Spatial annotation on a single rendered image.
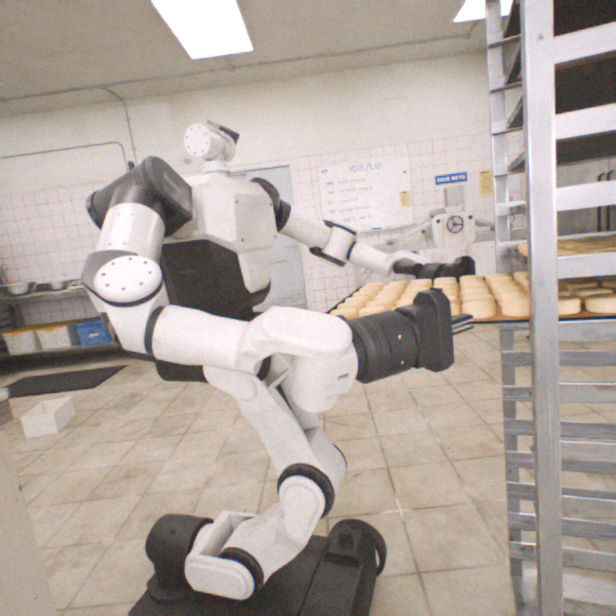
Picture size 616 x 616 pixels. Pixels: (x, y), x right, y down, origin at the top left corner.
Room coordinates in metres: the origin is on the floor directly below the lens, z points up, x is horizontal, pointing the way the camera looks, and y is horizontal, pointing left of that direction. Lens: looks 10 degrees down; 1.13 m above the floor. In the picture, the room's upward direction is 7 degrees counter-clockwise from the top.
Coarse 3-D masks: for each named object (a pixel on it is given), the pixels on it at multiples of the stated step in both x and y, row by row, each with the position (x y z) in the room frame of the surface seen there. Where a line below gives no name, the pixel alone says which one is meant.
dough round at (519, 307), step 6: (510, 300) 0.60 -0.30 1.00; (516, 300) 0.60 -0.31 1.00; (522, 300) 0.59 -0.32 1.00; (528, 300) 0.59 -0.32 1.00; (504, 306) 0.59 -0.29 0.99; (510, 306) 0.58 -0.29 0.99; (516, 306) 0.57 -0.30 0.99; (522, 306) 0.57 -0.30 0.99; (528, 306) 0.57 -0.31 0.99; (504, 312) 0.59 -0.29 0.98; (510, 312) 0.58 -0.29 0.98; (516, 312) 0.57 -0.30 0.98; (522, 312) 0.57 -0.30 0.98; (528, 312) 0.57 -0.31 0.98
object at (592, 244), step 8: (560, 240) 0.83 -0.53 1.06; (568, 240) 0.82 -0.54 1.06; (576, 240) 0.78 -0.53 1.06; (584, 240) 0.81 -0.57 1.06; (592, 240) 0.76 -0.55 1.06; (600, 240) 0.72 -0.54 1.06; (608, 240) 0.71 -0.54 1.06; (520, 248) 0.86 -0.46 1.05; (560, 248) 0.67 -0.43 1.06; (568, 248) 0.71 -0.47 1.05; (576, 248) 0.66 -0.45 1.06; (584, 248) 0.65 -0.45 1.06; (592, 248) 0.61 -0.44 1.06; (600, 248) 0.60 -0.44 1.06; (608, 248) 0.59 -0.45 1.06
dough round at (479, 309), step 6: (480, 300) 0.63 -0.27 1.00; (486, 300) 0.63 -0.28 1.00; (462, 306) 0.62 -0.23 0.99; (468, 306) 0.60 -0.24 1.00; (474, 306) 0.60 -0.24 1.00; (480, 306) 0.59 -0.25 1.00; (486, 306) 0.59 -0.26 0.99; (492, 306) 0.59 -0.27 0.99; (462, 312) 0.62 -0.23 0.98; (468, 312) 0.60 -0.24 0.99; (474, 312) 0.60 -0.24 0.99; (480, 312) 0.59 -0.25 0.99; (486, 312) 0.59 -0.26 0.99; (492, 312) 0.59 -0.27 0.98; (474, 318) 0.60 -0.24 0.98
